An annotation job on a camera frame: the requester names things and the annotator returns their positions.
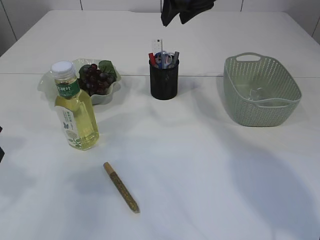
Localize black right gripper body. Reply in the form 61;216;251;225
161;0;216;27

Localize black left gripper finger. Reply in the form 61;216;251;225
0;127;5;162

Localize clear plastic ruler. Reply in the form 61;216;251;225
151;39;163;56

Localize silver glitter pen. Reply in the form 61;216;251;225
172;51;180;66

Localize pink scissors with sheath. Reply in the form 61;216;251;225
161;51;174;69

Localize red glitter pen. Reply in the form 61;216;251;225
148;52;157;66

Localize yellow tea bottle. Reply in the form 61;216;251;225
50;61;99;151

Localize clear plastic sheet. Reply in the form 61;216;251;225
245;87;270;101

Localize purple grape bunch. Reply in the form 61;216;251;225
77;60;118;97

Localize gold glitter pen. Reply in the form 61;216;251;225
103;162;140;214

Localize blue scissors with sheath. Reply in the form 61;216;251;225
154;51;165;69

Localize black mesh pen holder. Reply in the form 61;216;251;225
149;60;180;100

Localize green wavy plastic plate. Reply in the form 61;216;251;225
37;58;123;106

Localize green woven plastic basket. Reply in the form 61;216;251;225
223;52;302;127

